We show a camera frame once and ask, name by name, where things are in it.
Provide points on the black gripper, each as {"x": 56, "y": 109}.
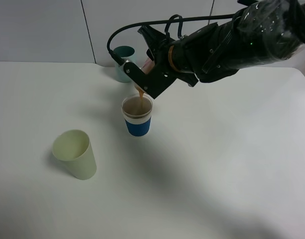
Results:
{"x": 159, "y": 46}

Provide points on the clear plastic drink bottle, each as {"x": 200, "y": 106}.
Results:
{"x": 146, "y": 68}

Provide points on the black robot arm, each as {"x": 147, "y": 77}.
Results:
{"x": 265, "y": 32}

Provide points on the teal plastic cup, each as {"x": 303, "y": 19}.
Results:
{"x": 128, "y": 54}

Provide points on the glass cup blue sleeve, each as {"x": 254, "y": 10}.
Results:
{"x": 137, "y": 114}

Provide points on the light green plastic cup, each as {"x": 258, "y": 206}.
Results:
{"x": 74, "y": 151}

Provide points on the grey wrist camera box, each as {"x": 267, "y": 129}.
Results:
{"x": 154, "y": 83}

